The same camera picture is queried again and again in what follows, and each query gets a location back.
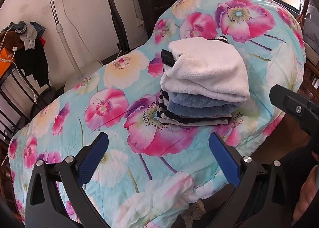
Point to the grey garment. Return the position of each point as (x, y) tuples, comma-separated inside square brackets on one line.
[(28, 35)]

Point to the white wall socket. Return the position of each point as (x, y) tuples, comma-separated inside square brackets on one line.
[(141, 22)]

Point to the white sweater with black trim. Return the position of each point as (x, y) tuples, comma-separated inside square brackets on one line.
[(206, 73)]

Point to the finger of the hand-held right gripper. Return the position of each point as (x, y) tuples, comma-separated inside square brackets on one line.
[(291, 105)]

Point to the floral blanket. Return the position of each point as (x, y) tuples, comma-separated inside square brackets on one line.
[(62, 118)]

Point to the black white striped garment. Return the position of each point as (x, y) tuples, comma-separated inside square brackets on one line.
[(163, 108)]

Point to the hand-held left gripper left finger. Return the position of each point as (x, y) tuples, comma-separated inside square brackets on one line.
[(93, 158)]

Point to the orange box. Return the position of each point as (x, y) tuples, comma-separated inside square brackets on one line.
[(6, 58)]

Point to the person's dark clothing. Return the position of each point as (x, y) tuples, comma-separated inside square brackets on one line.
[(296, 158)]

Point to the tan cloth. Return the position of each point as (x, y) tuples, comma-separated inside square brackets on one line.
[(195, 210)]

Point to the light blue garment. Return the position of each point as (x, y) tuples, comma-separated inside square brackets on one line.
[(199, 105)]

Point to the wooden chair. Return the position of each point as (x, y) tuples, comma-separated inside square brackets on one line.
[(311, 68)]

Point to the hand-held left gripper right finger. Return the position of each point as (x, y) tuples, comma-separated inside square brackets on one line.
[(223, 155)]

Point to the black hanging clothes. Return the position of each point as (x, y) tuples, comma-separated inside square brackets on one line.
[(35, 63)]

